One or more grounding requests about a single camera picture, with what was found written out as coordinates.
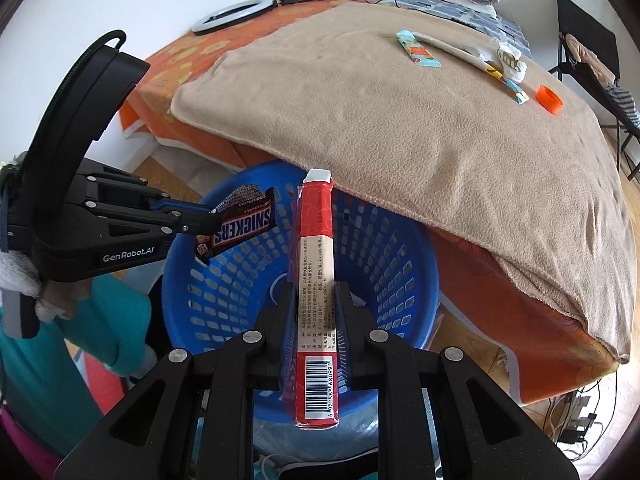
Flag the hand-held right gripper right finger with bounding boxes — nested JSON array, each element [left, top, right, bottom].
[[334, 280, 581, 480]]

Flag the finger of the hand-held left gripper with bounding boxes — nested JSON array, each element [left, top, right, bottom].
[[77, 170, 221, 217], [72, 204, 223, 245]]

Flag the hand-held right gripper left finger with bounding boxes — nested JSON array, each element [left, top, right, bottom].
[[52, 280, 299, 480]]

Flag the brown candy bar wrapper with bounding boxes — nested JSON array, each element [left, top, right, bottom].
[[194, 185, 278, 266]]

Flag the red tissue pack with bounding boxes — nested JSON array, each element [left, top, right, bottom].
[[280, 169, 343, 431]]

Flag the blue plastic basket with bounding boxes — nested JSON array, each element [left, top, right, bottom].
[[161, 160, 441, 426]]

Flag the person's left hand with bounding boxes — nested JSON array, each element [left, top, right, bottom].
[[0, 247, 77, 325]]

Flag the orange patterned tablecloth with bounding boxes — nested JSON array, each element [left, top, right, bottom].
[[119, 0, 621, 406]]

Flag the beige blanket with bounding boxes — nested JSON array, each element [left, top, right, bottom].
[[170, 2, 632, 363]]

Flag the power strip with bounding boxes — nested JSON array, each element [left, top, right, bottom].
[[560, 395, 598, 443]]

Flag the teal orange snack wrapper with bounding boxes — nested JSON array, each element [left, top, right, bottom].
[[396, 29, 443, 68]]

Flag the yellow blue wrapper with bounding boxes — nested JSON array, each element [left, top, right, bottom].
[[502, 79, 531, 107]]

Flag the long white wrapper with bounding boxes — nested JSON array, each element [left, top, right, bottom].
[[417, 32, 506, 81]]

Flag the orange bottle cap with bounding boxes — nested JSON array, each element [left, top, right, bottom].
[[536, 85, 563, 116]]

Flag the crumpled white wrapper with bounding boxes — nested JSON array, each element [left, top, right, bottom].
[[492, 42, 528, 83]]

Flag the blue plaid mattress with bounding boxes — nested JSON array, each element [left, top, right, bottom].
[[340, 0, 531, 56]]

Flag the striped cloth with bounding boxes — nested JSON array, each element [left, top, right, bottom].
[[605, 82, 640, 131]]

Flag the pink cloth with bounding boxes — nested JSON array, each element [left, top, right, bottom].
[[562, 32, 618, 86]]

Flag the black folding chair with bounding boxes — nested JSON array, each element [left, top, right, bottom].
[[547, 0, 640, 181]]

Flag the white ring light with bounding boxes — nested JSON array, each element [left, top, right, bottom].
[[191, 0, 277, 37]]

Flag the black floor cables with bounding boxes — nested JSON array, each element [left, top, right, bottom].
[[542, 375, 621, 448]]

